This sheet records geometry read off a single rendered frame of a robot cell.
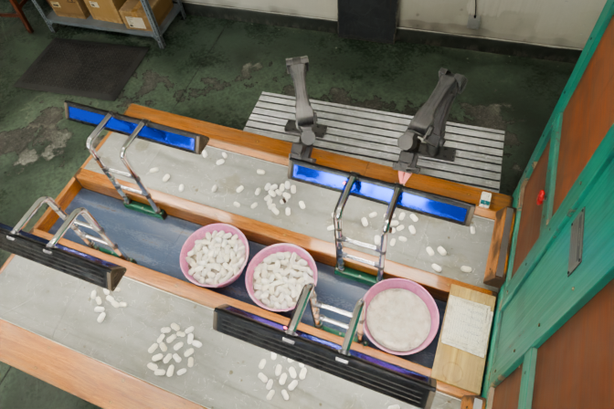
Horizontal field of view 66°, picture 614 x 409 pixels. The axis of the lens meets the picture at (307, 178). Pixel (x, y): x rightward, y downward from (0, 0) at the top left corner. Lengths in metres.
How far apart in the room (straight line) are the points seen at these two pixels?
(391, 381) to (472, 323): 0.51
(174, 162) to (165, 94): 1.53
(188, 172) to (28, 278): 0.74
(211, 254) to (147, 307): 0.30
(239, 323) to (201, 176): 0.91
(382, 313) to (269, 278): 0.43
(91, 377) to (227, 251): 0.62
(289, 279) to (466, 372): 0.67
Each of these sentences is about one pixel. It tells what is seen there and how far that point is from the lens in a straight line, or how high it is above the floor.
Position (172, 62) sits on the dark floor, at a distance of 3.94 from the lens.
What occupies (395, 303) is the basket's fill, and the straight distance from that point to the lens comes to 1.76.
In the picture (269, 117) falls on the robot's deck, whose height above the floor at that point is 0.67.
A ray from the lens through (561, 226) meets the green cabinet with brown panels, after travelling 1.23.
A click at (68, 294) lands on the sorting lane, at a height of 0.74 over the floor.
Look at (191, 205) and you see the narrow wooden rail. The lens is 2.01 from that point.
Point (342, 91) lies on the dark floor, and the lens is 3.41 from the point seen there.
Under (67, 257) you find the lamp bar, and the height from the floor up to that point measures 1.11.
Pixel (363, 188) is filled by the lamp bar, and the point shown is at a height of 1.08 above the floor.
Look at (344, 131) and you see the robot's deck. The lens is 2.26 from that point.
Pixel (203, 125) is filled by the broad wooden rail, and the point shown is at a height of 0.76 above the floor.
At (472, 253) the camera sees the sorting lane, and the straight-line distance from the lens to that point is 1.88.
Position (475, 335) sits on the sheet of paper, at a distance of 1.72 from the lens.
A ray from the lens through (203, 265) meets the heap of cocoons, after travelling 1.90.
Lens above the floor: 2.37
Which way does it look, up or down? 54 degrees down
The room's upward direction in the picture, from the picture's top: 8 degrees counter-clockwise
